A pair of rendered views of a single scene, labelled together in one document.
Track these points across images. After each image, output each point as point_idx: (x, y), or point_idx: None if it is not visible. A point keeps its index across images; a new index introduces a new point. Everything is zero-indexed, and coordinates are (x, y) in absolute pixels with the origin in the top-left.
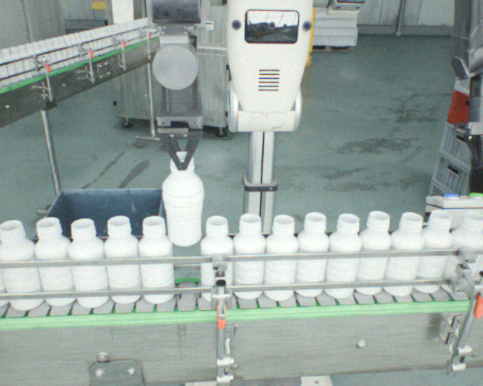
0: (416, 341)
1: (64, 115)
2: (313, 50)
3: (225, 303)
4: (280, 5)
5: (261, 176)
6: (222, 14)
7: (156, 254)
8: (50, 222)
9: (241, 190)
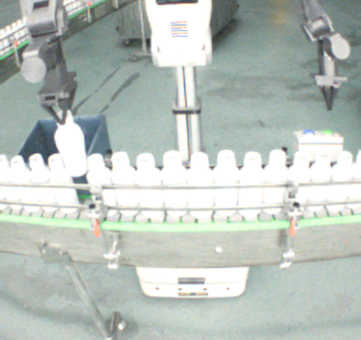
0: (262, 248)
1: (82, 40)
2: None
3: (96, 221)
4: None
5: (185, 101)
6: None
7: (57, 181)
8: (3, 158)
9: (215, 97)
